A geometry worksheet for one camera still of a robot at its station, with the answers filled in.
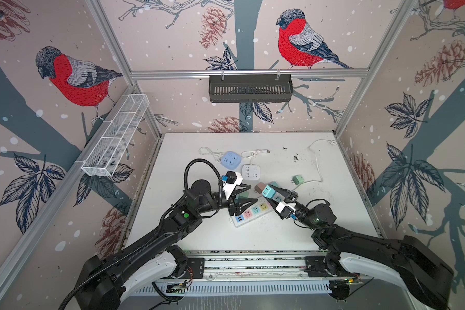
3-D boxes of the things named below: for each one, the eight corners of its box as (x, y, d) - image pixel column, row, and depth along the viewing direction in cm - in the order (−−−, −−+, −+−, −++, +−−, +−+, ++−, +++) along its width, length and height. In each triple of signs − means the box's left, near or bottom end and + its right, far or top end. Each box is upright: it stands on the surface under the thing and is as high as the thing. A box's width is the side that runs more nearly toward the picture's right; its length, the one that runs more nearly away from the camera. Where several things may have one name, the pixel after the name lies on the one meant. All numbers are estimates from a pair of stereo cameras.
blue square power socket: (218, 165, 107) (218, 163, 105) (226, 152, 114) (226, 149, 112) (235, 171, 105) (235, 169, 103) (242, 157, 111) (242, 154, 109)
